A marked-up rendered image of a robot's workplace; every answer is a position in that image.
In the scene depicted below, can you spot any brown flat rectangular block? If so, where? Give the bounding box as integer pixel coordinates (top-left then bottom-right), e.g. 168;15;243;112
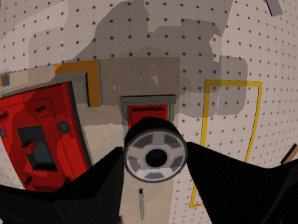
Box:
281;144;298;165

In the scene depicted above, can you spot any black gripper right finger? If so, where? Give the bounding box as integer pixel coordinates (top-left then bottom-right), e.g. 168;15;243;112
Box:
186;143;298;224

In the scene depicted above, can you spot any black wheel with grey hub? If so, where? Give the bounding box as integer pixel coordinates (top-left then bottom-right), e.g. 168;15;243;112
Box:
122;117;189;183

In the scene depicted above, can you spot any yellow rectangular outline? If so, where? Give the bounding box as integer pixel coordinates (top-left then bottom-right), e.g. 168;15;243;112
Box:
189;80;263;209

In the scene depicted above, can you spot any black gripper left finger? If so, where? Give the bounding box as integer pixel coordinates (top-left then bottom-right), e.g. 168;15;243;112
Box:
0;147;125;224

